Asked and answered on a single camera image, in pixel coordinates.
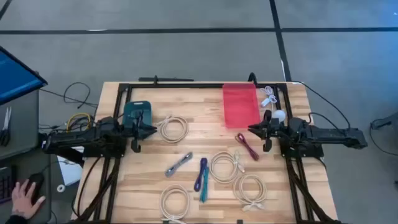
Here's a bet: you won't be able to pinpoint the black computer mouse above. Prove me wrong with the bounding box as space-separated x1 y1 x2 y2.
26 172 45 203

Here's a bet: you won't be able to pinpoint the computer monitor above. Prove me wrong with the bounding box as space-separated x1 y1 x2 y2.
0 45 49 106

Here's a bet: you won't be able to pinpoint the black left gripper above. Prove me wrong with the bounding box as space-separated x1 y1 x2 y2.
123 108 157 154

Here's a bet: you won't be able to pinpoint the light bulb brass lamp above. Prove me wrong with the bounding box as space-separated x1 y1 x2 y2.
269 108 287 124

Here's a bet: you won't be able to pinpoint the maroon braided USB cable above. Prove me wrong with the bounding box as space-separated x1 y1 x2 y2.
234 133 261 162

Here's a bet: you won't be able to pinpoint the yellow cable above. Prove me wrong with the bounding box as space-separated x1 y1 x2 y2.
65 112 93 133

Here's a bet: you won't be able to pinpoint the pink plastic bin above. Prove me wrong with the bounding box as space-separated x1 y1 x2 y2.
221 82 261 129

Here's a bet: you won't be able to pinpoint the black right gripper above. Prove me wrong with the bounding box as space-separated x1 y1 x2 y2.
248 109 285 153

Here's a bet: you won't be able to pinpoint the person's forearm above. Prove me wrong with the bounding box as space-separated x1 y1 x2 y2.
4 213 29 224

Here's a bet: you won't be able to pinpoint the grey braided USB cable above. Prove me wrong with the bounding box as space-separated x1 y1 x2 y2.
164 151 194 179

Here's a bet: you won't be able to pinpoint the teal braided USB cable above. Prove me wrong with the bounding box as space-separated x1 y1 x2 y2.
199 166 210 203

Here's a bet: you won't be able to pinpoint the teal plastic bin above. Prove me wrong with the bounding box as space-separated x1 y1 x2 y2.
122 100 153 131

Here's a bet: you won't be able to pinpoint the scissors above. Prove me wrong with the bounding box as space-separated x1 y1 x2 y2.
0 106 12 147

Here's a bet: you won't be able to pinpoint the black aluminium table frame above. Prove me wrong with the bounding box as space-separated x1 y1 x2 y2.
70 73 343 224

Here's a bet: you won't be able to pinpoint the beige ethernet cable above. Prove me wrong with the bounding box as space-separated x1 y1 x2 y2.
159 184 191 223
155 114 190 144
232 173 268 213
208 150 246 184

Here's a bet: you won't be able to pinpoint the black keyboard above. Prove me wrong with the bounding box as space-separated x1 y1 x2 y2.
0 166 18 205

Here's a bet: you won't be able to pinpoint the white bundled cable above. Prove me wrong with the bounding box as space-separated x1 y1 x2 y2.
259 85 278 108

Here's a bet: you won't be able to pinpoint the white paper sheet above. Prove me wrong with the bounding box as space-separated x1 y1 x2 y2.
57 146 84 187

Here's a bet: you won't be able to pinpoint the purple braided USB cable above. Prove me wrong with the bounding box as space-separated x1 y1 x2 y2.
193 157 208 192

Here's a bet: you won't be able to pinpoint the person's hand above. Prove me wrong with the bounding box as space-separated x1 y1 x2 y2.
11 179 47 220

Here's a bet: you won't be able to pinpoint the black cable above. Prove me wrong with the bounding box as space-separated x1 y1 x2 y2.
39 82 99 110
290 80 352 130
369 113 398 156

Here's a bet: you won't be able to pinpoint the grey side desk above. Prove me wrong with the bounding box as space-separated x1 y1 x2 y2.
0 88 52 224

